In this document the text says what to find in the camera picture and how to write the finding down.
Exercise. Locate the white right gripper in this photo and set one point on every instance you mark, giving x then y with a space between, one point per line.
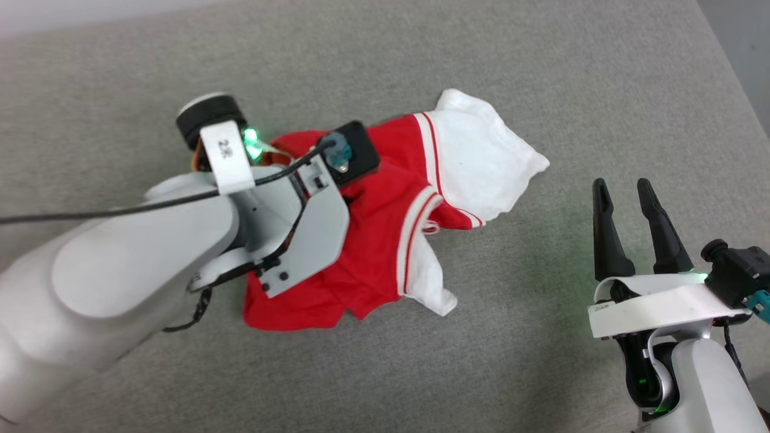
656 304

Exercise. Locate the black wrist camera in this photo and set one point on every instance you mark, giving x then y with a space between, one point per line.
362 157
737 270

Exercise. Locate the red and white jersey garment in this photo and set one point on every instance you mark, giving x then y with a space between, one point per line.
385 198

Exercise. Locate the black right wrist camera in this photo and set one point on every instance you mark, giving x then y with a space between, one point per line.
737 270

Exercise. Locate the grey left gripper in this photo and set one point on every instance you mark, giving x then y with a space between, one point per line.
319 234

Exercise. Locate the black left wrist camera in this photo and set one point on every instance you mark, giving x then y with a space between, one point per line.
362 157

